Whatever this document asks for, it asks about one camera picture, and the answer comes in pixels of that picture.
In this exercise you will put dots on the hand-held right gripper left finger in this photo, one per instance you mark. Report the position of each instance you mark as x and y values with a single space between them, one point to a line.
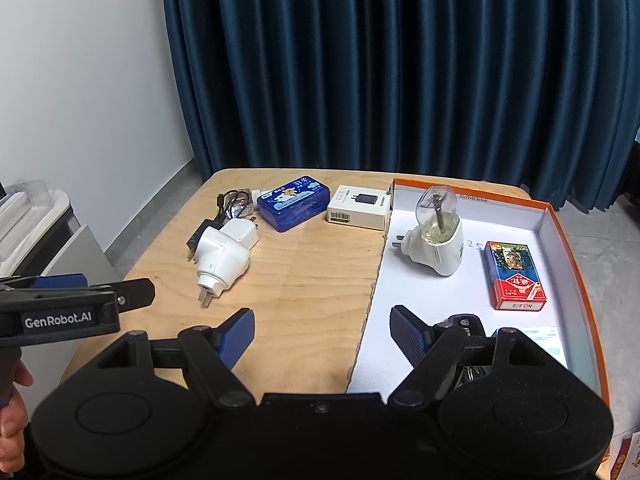
237 335

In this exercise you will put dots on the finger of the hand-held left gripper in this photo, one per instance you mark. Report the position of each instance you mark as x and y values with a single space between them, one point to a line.
135 294
60 280

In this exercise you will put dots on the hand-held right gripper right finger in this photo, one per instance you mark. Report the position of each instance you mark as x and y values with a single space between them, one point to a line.
407 335

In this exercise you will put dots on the orange cardboard box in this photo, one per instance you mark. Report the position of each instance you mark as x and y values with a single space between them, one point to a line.
425 300

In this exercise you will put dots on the black car key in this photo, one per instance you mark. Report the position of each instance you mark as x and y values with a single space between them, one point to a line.
465 322

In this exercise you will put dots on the white plug-in repellent heater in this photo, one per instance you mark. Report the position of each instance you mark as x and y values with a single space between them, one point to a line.
222 260

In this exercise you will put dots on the white plug-in repellent with bottle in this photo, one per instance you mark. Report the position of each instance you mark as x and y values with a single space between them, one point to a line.
442 250

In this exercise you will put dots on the playing cards pack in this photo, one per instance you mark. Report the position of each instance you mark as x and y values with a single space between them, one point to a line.
515 275

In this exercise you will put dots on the white charger carton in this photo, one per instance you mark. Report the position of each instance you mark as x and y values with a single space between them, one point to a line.
357 207

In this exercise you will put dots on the blue plastic box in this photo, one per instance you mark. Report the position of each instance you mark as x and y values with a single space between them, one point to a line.
292 205

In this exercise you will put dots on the person's left hand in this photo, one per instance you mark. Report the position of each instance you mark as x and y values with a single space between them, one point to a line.
12 420

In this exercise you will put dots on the white side cabinet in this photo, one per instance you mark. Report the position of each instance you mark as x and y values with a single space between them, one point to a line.
85 255

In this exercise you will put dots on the black charger plug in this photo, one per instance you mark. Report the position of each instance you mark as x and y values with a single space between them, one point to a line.
197 237

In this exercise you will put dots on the red printed white carton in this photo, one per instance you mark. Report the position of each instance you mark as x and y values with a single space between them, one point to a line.
627 460

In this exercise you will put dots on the dark blue curtain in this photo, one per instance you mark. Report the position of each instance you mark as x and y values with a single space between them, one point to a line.
375 60

